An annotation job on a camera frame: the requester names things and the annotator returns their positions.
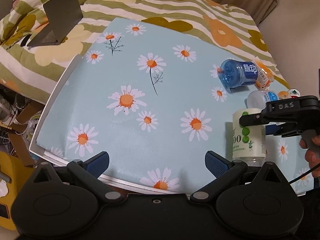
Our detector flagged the white green-dotted label bottle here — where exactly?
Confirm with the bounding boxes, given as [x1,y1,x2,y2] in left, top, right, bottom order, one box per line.
[232,108,266,167]

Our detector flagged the yellow orange small bottle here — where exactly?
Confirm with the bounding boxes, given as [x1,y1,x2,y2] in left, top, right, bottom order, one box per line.
[277,91,290,100]

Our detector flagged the blue labelled plastic bottle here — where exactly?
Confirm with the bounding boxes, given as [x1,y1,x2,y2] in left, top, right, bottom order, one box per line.
[218,59,258,89]

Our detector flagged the white bottle blue label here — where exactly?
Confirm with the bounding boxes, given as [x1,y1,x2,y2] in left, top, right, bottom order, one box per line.
[246,90,278,109]

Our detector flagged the brown cardboard pieces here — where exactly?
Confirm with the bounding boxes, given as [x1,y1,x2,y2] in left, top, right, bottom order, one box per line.
[9,101,44,167]

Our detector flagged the clear bottle red label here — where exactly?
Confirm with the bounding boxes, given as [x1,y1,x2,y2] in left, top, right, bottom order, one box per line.
[287,88,300,98]

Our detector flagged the daisy print blue cloth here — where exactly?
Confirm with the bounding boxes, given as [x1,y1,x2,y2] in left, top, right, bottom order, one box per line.
[36,17,320,196]

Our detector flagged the orange drink bottle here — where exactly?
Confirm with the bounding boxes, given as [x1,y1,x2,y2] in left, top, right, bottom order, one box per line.
[254,59,274,90]

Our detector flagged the person's right hand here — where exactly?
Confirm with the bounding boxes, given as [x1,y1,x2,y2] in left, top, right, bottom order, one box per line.
[299,135,319,178]

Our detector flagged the grey open laptop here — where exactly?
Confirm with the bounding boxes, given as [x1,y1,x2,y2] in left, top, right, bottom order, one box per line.
[27,0,83,47]

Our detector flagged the yellow box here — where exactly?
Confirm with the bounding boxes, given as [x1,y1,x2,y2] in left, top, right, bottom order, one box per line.
[0,152,34,231]

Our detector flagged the striped floral bed quilt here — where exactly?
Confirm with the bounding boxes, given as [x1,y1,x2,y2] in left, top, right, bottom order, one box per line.
[1,0,285,103]

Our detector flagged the black cable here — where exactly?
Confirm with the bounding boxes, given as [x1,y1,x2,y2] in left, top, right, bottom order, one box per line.
[289,161,320,185]

